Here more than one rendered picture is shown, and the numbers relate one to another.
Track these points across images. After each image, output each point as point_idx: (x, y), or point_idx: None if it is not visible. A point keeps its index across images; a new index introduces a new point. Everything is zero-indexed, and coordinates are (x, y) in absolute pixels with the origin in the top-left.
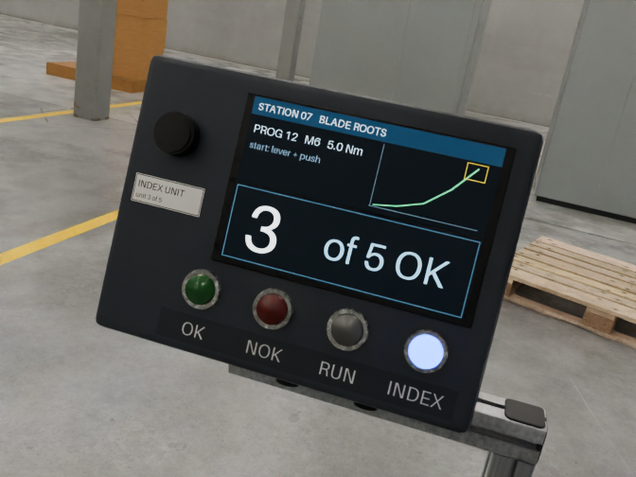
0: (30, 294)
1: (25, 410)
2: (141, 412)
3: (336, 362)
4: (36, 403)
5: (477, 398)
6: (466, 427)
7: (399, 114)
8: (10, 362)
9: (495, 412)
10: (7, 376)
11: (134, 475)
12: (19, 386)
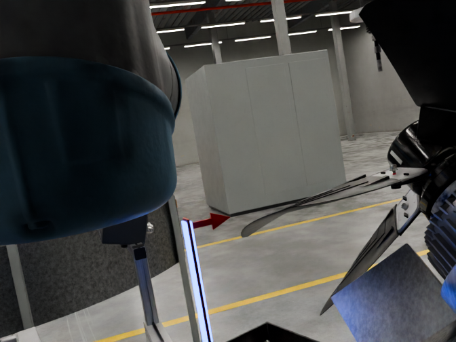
0: None
1: (324, 338)
2: None
3: (99, 229)
4: (331, 336)
5: (104, 235)
6: (102, 241)
7: None
8: (334, 317)
9: (132, 245)
10: (327, 322)
11: None
12: (329, 328)
